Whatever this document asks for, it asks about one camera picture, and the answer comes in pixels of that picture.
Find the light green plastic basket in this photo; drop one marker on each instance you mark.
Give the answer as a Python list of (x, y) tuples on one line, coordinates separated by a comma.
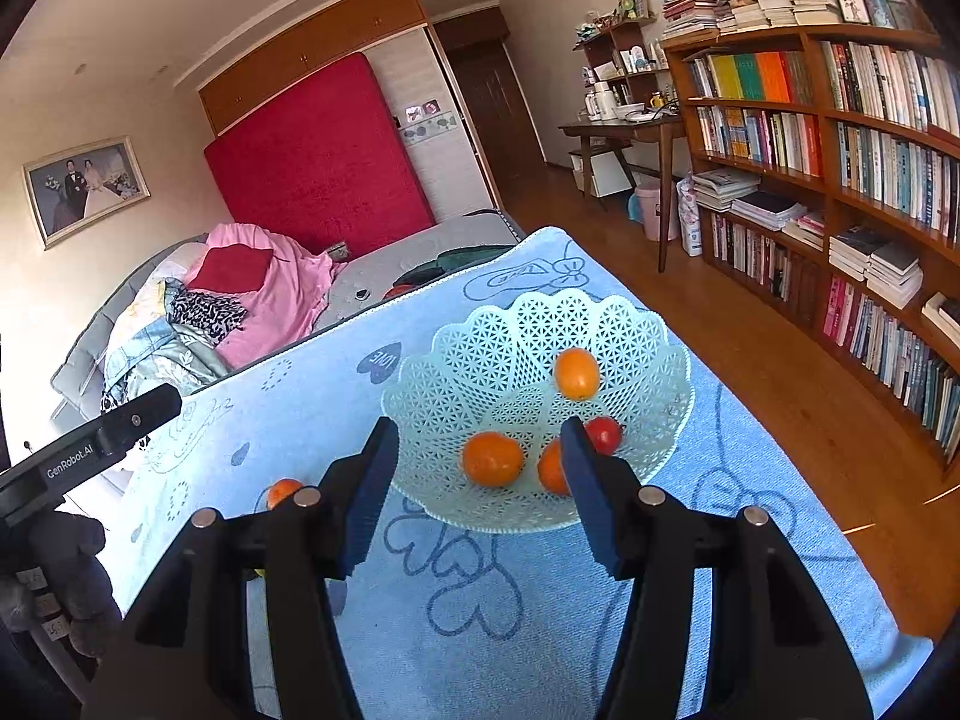
[(487, 360)]

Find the red cloth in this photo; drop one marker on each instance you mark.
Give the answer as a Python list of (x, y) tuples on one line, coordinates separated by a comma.
[(401, 289)]

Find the white kettle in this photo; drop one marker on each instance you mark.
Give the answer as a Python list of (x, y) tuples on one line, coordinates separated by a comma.
[(601, 99)]

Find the dark green cloth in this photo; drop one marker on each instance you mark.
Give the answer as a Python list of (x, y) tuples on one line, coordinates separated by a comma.
[(457, 262)]

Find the floral light blue quilt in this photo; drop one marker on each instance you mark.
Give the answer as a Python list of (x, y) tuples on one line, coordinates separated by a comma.
[(157, 360)]

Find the small black framed picture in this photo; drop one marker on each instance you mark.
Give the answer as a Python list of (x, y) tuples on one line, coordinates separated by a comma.
[(853, 4)]

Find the wooden desk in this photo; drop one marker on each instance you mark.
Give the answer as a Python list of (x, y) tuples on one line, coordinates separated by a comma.
[(622, 129)]

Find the pink trash bin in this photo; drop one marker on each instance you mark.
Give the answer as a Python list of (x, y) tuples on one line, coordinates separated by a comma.
[(656, 214)]

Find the framed wedding photo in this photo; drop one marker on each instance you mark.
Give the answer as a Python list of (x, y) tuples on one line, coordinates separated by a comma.
[(82, 187)]

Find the wooden framed picture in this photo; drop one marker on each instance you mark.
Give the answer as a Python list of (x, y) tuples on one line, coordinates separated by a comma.
[(634, 3)]

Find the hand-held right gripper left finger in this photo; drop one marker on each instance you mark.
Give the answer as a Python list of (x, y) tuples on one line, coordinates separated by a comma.
[(367, 499)]

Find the person's left hand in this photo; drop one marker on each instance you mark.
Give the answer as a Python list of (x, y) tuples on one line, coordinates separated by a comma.
[(64, 577)]

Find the grey bed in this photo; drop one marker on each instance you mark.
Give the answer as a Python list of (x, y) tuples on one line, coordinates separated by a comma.
[(450, 236)]

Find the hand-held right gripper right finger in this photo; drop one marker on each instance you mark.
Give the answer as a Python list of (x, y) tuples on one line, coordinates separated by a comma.
[(589, 502)]

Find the pink blanket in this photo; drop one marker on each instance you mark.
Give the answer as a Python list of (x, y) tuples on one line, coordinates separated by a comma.
[(285, 300)]

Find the wooden bookshelf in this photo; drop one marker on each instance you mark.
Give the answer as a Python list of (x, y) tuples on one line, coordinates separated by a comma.
[(825, 120)]

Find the small red tomato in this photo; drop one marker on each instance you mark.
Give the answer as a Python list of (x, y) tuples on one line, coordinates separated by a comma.
[(606, 435)]

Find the dark brown door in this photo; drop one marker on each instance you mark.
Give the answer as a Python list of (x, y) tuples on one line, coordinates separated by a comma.
[(491, 97)]

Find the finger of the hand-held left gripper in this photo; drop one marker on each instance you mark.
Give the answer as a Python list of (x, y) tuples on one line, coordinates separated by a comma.
[(139, 418)]

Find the rows of shelved books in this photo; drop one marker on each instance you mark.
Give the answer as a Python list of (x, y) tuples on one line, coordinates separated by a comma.
[(885, 82)]

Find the red upright mattress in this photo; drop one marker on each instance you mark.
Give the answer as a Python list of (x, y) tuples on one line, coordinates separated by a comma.
[(315, 157)]

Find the wooden wardrobe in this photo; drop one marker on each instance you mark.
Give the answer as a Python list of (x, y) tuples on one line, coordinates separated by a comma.
[(315, 30)]

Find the blue printed towel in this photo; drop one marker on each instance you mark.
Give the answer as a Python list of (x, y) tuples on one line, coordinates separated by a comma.
[(315, 405)]

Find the black white patterned cloth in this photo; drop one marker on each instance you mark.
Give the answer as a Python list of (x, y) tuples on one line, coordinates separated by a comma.
[(206, 315)]

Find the white bag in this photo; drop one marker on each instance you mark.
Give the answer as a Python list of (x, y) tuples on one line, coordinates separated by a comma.
[(690, 217)]

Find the orange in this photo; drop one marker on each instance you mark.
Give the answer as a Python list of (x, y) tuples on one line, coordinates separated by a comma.
[(283, 493), (577, 373), (551, 469), (491, 459)]

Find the white storage box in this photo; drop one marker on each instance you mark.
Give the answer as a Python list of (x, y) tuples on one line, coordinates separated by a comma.
[(604, 172)]

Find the small wooden desk shelf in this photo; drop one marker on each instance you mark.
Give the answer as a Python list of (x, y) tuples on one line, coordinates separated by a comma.
[(600, 45)]

